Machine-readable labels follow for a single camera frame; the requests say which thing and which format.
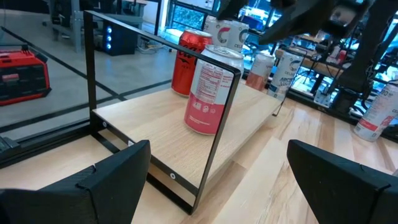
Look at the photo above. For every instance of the black aluminium rig frame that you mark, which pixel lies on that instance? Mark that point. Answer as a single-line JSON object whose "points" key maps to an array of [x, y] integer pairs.
{"points": [[31, 152]]}

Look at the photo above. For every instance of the black metal shelf frame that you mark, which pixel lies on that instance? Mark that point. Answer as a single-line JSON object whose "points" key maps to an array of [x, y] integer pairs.
{"points": [[90, 62], [281, 110]]}

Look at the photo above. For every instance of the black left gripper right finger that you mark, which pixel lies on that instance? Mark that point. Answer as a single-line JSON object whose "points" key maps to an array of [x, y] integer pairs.
{"points": [[348, 199]]}

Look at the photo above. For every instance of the red Coca-Cola can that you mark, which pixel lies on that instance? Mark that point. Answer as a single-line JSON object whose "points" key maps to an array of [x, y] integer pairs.
{"points": [[183, 74]]}

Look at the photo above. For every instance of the pink silver Spindrift can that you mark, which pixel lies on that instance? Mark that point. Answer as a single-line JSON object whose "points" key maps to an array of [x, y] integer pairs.
{"points": [[259, 73], [202, 115]]}

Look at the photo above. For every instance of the wooden shelf board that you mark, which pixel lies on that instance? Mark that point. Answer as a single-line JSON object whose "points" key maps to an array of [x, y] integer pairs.
{"points": [[155, 124]]}

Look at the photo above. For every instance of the grey metal base plate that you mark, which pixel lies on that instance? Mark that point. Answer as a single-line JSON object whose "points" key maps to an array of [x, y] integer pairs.
{"points": [[321, 99]]}

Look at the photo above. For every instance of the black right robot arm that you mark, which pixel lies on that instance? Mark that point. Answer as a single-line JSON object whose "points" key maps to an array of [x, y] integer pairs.
{"points": [[367, 56]]}

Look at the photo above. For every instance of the white Celsius Peach Vibe can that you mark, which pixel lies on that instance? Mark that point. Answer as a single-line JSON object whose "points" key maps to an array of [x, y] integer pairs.
{"points": [[221, 32], [376, 115]]}

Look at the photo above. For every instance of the red and black toolbox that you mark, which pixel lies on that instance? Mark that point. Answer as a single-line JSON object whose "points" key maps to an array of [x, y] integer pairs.
{"points": [[25, 77]]}

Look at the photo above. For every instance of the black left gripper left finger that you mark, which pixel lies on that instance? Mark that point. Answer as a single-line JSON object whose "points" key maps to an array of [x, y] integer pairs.
{"points": [[77, 205]]}

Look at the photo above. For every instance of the grey frame desk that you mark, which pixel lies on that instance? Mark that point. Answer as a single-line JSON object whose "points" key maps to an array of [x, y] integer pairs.
{"points": [[76, 28]]}

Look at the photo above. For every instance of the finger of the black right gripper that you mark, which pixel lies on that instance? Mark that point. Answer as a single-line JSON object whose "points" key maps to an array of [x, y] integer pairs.
{"points": [[295, 23], [231, 9]]}

